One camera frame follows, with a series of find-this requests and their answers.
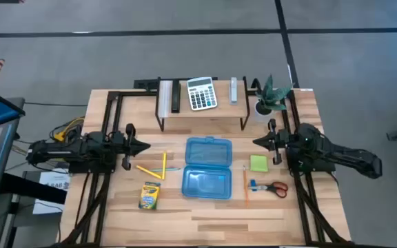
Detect yellow green crayon box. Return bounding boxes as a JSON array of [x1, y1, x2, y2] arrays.
[[138, 181, 161, 210]]

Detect black aluminium table frame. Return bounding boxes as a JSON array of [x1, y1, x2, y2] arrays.
[[57, 87, 353, 248]]

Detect orange pencil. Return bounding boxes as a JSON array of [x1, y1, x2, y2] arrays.
[[242, 165, 250, 207]]

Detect red handled scissors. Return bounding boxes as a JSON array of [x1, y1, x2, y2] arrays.
[[248, 181, 289, 199]]

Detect black power strip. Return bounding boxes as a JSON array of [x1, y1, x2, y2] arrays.
[[133, 79, 160, 91]]

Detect black floor cable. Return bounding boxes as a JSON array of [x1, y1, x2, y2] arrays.
[[24, 101, 88, 107]]

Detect black beam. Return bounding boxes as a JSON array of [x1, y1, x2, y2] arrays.
[[0, 172, 68, 205]]

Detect white desk calculator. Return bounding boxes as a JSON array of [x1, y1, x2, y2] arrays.
[[186, 76, 218, 112]]

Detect black stapler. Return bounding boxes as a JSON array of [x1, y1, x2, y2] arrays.
[[170, 79, 181, 114]]

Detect blue plastic pencil case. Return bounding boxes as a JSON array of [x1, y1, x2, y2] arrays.
[[181, 136, 233, 200]]

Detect grey stapler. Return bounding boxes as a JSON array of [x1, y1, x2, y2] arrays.
[[229, 76, 238, 105]]

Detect white printed paper sheet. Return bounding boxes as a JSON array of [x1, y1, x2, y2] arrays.
[[32, 171, 71, 215]]

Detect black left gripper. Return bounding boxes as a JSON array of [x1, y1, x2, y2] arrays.
[[111, 123, 151, 171]]

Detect green snake plant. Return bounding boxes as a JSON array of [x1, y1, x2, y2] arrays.
[[255, 74, 294, 112]]

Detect white plant pot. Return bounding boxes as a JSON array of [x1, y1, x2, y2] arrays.
[[253, 99, 275, 123]]

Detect yellow cable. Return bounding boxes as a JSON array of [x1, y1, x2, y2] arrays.
[[54, 116, 85, 142]]

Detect wooden shelf riser black legs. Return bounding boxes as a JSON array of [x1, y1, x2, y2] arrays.
[[154, 76, 251, 132]]

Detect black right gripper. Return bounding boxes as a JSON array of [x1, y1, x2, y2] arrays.
[[252, 118, 289, 165]]

